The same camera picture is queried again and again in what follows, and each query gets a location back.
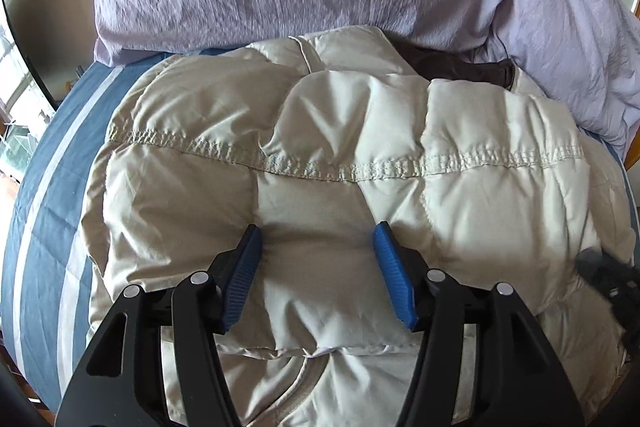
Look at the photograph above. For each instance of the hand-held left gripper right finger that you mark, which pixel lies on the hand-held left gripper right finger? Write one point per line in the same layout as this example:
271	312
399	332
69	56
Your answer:
392	272

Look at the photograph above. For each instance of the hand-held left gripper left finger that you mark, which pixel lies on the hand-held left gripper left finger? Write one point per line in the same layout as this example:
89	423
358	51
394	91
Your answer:
245	272

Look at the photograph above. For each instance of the cream down jacket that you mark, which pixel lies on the cream down jacket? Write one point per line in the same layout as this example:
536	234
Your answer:
320	132

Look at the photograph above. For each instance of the blue white striped bed sheet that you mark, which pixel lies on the blue white striped bed sheet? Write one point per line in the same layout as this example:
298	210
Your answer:
45	217

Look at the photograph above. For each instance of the window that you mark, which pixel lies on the window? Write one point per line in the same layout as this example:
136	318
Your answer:
15	72

